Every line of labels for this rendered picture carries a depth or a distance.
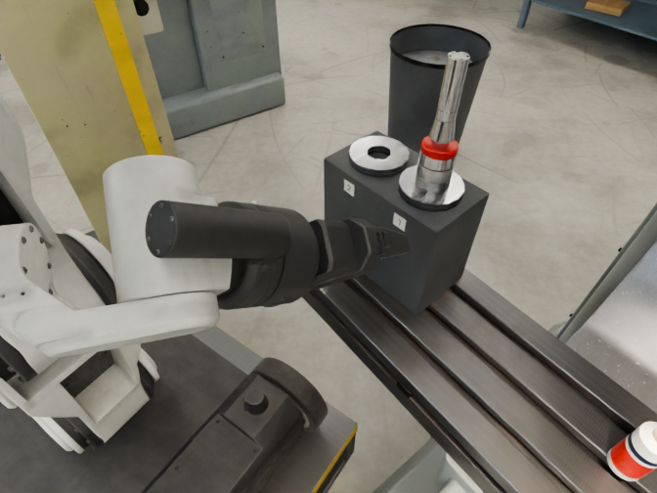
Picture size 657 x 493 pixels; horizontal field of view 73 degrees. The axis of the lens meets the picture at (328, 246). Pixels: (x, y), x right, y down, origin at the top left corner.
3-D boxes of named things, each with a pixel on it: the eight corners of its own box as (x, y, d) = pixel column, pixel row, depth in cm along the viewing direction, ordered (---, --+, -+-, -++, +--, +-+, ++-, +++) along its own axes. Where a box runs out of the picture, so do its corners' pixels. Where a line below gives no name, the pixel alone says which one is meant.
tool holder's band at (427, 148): (418, 139, 59) (420, 132, 59) (455, 140, 59) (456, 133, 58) (421, 159, 56) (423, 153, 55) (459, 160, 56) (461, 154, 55)
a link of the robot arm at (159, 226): (226, 317, 40) (94, 334, 31) (207, 204, 42) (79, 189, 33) (320, 288, 33) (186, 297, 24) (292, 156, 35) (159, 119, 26)
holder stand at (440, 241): (416, 317, 70) (438, 226, 56) (323, 243, 81) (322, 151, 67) (461, 278, 76) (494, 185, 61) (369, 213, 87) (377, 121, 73)
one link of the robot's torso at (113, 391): (40, 422, 87) (-110, 300, 49) (126, 348, 98) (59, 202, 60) (94, 475, 83) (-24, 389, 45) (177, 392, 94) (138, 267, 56)
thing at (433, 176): (414, 172, 63) (418, 139, 59) (447, 173, 63) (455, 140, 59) (416, 193, 60) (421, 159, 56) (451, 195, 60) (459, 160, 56)
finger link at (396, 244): (406, 258, 49) (375, 258, 44) (399, 231, 49) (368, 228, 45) (418, 254, 48) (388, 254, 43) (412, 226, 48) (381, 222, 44)
